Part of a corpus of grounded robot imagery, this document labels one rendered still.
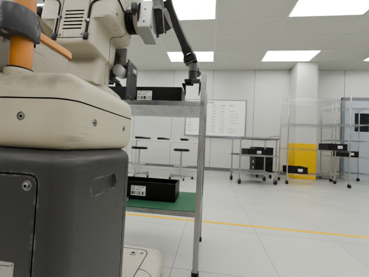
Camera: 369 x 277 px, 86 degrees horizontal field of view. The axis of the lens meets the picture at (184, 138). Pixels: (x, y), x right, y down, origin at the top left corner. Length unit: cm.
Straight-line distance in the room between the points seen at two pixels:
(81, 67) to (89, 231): 59
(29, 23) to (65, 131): 19
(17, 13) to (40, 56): 13
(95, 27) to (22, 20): 40
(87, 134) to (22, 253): 19
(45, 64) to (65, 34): 31
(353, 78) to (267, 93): 229
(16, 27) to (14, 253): 34
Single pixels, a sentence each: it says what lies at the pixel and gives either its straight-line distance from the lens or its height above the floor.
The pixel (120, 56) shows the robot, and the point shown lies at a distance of 95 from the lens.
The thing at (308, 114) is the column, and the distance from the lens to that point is 604.
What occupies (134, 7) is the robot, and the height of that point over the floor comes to 117.
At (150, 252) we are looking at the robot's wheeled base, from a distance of 91.
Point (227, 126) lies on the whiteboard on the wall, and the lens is 599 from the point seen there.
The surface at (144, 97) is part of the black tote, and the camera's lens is 131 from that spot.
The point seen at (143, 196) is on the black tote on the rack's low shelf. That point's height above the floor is 37.
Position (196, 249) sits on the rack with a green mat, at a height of 16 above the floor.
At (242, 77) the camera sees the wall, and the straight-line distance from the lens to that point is 636.
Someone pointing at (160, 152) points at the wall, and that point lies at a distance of 614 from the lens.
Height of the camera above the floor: 71
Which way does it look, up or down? 2 degrees up
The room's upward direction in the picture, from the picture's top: 3 degrees clockwise
